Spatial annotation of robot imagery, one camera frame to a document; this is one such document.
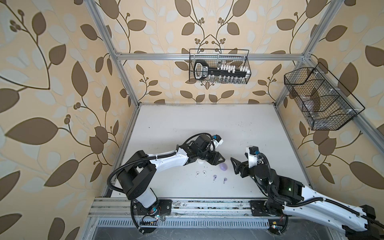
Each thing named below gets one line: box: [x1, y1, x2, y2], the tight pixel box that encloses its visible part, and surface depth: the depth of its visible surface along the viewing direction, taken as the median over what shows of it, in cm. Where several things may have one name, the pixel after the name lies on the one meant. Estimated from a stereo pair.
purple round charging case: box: [219, 162, 228, 171], surface depth 87 cm
